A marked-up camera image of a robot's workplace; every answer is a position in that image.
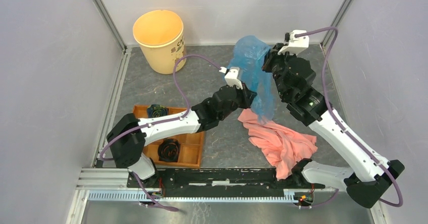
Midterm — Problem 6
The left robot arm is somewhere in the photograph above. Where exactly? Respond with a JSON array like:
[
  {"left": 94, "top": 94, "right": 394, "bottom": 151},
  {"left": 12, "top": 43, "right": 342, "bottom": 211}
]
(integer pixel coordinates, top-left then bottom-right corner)
[{"left": 106, "top": 85, "right": 257, "bottom": 188}]

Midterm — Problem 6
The slotted cable duct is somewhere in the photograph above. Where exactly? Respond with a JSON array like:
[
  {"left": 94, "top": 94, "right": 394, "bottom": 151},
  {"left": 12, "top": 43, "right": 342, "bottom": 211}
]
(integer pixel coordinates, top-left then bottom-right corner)
[{"left": 87, "top": 191, "right": 296, "bottom": 203}]

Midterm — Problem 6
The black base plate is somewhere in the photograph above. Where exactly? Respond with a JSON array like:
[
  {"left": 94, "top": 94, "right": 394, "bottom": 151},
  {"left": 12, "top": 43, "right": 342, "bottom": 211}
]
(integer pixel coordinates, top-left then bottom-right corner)
[{"left": 143, "top": 168, "right": 325, "bottom": 197}]

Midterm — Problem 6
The wooden compartment tray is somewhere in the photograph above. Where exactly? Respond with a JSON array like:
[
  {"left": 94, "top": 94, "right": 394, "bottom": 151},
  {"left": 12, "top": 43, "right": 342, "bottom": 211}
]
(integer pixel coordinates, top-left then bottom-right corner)
[{"left": 133, "top": 105, "right": 205, "bottom": 169}]

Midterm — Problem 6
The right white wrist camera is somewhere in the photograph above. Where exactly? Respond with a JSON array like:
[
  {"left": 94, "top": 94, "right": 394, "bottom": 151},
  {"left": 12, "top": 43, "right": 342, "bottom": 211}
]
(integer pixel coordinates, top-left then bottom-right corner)
[{"left": 278, "top": 30, "right": 309, "bottom": 55}]

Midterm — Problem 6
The dark coiled roll with yellow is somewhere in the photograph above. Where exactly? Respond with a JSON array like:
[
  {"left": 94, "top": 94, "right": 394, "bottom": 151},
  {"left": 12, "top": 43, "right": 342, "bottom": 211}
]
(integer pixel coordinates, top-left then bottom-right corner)
[{"left": 146, "top": 104, "right": 169, "bottom": 118}]

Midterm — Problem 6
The pink cloth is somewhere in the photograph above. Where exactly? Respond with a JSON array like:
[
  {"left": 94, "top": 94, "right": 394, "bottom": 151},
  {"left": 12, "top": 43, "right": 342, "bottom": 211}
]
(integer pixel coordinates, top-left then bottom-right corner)
[{"left": 238, "top": 109, "right": 318, "bottom": 180}]

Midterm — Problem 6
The aluminium frame rail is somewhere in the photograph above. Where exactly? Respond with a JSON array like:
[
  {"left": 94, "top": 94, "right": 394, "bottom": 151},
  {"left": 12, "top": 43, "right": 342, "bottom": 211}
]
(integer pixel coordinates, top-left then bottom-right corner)
[{"left": 77, "top": 168, "right": 379, "bottom": 192}]

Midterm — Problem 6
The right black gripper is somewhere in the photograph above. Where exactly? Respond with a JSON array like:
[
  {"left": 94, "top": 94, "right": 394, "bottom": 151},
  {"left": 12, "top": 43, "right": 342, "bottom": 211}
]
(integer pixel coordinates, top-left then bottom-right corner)
[{"left": 261, "top": 43, "right": 298, "bottom": 99}]

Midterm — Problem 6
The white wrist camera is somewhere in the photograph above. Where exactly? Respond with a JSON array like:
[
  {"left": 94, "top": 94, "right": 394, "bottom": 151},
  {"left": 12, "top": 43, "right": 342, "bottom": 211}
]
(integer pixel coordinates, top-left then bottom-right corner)
[
  {"left": 278, "top": 30, "right": 309, "bottom": 55},
  {"left": 219, "top": 67, "right": 243, "bottom": 90}
]

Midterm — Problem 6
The yellow plastic trash bin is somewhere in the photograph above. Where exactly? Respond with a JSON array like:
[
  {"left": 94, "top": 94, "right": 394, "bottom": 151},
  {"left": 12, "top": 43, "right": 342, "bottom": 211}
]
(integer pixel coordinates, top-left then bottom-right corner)
[{"left": 133, "top": 10, "right": 186, "bottom": 75}]

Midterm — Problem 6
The blue plastic trash bag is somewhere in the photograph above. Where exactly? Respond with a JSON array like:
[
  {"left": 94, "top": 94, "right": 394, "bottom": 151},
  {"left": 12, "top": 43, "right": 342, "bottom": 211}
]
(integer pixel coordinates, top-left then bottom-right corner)
[{"left": 227, "top": 35, "right": 275, "bottom": 124}]

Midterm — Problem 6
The black coiled roll bottom centre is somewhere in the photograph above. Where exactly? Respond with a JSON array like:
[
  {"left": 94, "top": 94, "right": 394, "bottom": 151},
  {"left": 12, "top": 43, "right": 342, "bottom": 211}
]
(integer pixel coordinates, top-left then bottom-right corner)
[{"left": 157, "top": 138, "right": 180, "bottom": 162}]

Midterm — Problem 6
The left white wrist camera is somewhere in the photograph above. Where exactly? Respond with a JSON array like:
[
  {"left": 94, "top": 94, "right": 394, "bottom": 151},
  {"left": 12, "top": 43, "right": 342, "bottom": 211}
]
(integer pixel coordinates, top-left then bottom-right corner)
[{"left": 219, "top": 67, "right": 243, "bottom": 90}]

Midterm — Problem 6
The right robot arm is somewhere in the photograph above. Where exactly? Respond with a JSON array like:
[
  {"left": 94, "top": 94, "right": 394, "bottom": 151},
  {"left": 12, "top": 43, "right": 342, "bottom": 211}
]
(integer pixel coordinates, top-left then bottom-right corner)
[{"left": 262, "top": 43, "right": 405, "bottom": 208}]

